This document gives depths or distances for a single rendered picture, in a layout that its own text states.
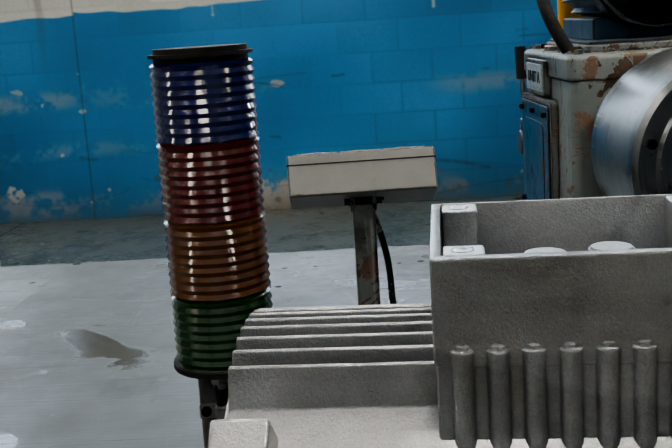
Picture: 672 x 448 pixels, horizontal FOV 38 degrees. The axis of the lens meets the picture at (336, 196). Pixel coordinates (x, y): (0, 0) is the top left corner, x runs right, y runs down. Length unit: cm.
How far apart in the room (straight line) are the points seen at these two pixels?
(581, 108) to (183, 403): 64
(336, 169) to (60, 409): 43
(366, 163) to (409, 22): 528
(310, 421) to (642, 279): 13
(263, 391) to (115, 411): 81
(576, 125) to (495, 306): 102
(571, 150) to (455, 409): 103
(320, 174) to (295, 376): 75
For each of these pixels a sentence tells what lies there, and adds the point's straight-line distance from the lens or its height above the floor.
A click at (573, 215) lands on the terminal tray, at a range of 44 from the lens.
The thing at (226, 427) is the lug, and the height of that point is 109.
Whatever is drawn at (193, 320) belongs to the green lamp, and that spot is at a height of 106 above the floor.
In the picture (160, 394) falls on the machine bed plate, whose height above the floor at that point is 80.
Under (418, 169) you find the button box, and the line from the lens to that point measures 112.
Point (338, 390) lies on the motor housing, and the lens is 37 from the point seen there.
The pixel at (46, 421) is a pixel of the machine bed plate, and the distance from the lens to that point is 119.
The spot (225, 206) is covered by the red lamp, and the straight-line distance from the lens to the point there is 55.
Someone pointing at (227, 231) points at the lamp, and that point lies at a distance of 55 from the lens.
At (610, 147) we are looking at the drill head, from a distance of 123.
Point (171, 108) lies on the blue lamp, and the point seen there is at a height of 119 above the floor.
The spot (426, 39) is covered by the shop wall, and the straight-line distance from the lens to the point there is 639.
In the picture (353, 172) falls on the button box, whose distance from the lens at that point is 112.
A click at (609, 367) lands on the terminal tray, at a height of 111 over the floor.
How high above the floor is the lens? 123
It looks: 10 degrees down
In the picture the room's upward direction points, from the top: 4 degrees counter-clockwise
